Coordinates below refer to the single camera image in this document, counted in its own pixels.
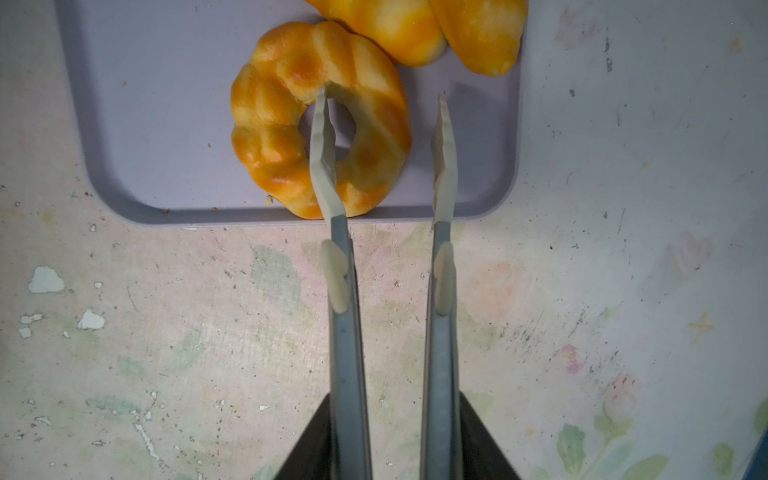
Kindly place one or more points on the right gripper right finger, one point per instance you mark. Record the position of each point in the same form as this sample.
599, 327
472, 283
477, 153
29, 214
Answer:
482, 459

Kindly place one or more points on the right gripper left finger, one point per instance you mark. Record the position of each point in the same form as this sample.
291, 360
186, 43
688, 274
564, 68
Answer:
310, 458

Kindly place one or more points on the metal kitchen tongs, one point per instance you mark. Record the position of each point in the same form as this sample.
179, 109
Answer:
441, 455

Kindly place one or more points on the twisted ring doughnut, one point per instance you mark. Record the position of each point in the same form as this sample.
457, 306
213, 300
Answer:
288, 67

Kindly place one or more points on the braided croissant bread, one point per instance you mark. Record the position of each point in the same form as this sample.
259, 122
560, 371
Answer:
486, 35

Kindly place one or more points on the striped long bread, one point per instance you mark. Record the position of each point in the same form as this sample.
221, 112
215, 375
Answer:
407, 30

